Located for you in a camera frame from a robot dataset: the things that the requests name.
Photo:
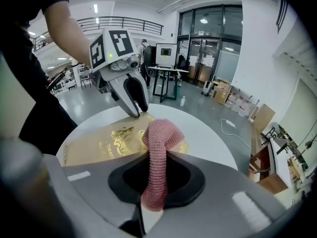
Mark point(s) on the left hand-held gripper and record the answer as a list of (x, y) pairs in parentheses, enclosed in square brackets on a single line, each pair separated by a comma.
[(116, 43)]

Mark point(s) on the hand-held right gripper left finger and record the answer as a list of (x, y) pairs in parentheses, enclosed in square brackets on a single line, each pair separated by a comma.
[(94, 190)]

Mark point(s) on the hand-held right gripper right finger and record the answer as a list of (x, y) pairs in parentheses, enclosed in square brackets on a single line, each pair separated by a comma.
[(223, 202)]

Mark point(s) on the pink cloth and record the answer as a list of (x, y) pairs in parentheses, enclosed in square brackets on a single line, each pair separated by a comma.
[(158, 157)]

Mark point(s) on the person's left forearm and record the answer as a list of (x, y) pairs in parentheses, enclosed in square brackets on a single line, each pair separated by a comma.
[(71, 33)]

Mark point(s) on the clear plastic bottle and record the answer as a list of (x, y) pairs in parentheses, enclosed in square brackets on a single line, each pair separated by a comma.
[(182, 101)]

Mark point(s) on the brown wooden desk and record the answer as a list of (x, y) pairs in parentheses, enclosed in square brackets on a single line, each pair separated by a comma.
[(275, 185)]

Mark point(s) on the round white table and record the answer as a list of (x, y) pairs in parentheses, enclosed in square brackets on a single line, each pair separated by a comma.
[(210, 142)]

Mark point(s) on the white air purifier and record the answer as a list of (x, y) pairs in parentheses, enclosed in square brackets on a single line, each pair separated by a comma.
[(207, 88)]

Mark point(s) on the white power strip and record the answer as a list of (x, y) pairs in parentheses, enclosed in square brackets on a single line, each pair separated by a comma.
[(231, 124)]

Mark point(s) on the black mezzanine railing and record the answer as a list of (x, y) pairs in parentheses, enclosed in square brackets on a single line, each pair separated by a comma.
[(123, 21)]

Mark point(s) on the brown cardboard box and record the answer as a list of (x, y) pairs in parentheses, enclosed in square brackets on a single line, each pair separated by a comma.
[(220, 94)]

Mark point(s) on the wooden board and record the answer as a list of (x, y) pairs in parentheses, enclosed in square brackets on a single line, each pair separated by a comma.
[(265, 119)]

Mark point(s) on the clear water jug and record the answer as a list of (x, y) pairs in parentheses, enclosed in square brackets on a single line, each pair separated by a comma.
[(229, 101), (239, 105), (247, 106)]

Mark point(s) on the person's black shirt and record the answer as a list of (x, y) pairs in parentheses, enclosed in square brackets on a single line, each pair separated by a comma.
[(29, 95)]

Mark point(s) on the black framed glass doors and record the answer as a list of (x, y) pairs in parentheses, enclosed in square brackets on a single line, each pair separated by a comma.
[(210, 28)]

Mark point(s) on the white roller blinds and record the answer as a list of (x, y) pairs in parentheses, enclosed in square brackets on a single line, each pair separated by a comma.
[(299, 113)]

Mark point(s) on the black frame white desk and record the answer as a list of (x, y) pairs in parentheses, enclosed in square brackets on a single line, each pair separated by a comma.
[(173, 70)]

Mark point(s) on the black wall vent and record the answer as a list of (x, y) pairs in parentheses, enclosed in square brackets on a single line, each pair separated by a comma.
[(282, 14)]

